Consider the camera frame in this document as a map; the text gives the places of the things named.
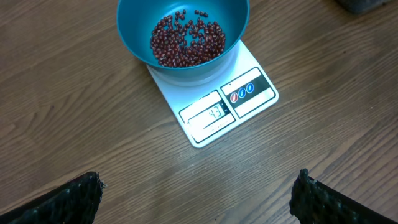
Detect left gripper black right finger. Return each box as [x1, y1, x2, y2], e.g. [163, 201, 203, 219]
[289, 169, 397, 224]

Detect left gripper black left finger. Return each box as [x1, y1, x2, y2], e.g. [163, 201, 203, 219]
[1, 172, 104, 224]

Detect white digital kitchen scale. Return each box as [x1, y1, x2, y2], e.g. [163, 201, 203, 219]
[148, 41, 279, 148]

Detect red beans in bowl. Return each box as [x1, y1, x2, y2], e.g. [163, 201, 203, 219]
[150, 9, 226, 68]

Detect blue plastic bowl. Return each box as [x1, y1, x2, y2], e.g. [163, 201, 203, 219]
[116, 0, 250, 78]

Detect clear plastic food container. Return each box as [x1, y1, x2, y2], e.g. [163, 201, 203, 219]
[335, 0, 391, 14]

